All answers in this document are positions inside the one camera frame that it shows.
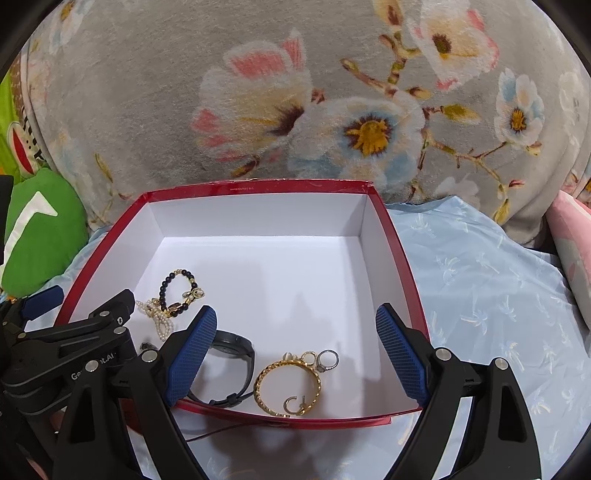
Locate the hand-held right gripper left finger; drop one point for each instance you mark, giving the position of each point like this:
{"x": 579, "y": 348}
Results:
{"x": 191, "y": 355}

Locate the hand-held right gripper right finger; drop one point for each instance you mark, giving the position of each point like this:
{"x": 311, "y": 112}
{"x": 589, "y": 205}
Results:
{"x": 399, "y": 355}

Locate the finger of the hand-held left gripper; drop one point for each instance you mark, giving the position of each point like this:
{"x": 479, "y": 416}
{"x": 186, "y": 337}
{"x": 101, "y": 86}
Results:
{"x": 44, "y": 300}
{"x": 92, "y": 341}

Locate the black wristwatch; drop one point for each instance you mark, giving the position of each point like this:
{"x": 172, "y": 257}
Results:
{"x": 231, "y": 344}

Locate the gold hoop earring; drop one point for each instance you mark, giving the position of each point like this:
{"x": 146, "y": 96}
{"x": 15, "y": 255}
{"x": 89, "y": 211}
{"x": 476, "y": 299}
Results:
{"x": 286, "y": 406}

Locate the red cardboard box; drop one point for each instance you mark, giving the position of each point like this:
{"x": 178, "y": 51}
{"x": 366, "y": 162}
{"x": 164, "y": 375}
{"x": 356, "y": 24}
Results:
{"x": 277, "y": 277}

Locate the green round cushion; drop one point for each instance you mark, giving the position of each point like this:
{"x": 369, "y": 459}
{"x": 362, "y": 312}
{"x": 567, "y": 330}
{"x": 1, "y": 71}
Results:
{"x": 55, "y": 240}

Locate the colourful cartoon printed blanket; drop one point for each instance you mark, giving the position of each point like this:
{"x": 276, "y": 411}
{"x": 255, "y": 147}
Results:
{"x": 18, "y": 138}

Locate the pink and white pillow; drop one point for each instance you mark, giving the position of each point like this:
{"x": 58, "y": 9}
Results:
{"x": 572, "y": 240}

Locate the grey floral blanket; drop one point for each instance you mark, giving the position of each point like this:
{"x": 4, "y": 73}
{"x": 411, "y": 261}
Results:
{"x": 184, "y": 115}

